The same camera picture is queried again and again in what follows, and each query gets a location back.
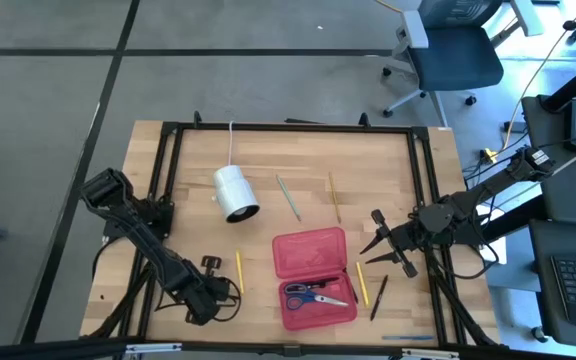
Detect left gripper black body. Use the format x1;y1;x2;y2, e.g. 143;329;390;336
183;254;242;327

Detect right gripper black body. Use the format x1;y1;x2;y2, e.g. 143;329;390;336
370;208;422;280

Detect thin yellow pen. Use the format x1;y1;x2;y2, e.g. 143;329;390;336
355;260;371;308

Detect black pen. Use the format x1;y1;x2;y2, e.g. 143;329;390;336
306;276;341;291
368;274;390;323

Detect yellow highlighter marker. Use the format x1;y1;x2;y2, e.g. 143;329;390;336
234;248;246;296

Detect yellow wooden pencil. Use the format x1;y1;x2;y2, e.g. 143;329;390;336
327;171;343;225

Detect pink plastic supply box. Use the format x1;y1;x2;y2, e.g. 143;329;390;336
270;226;360;332

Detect blue handled scissors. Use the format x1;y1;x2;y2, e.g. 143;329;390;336
283;282;350;312

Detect blue pen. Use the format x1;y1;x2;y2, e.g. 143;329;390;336
381;334;435;343

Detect green pencil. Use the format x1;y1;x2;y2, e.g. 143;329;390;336
274;173;303;223

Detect white cylindrical cup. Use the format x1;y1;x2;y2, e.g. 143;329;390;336
211;164;261;225

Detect black desk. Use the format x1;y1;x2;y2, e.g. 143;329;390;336
520;92;576;351

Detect dark blue office chair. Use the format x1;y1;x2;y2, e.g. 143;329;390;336
381;0;545;127

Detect silver mount bracket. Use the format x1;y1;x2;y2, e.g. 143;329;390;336
400;347;460;360
124;342;183;356

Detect yellow floor cable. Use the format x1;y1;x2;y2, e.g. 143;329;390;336
482;8;576;164

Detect black metal table frame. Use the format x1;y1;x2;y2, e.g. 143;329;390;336
80;110;507;351

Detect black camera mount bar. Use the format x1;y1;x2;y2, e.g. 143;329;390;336
0;337;576;360

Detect white lamp cable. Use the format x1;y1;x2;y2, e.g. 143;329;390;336
227;120;236;168

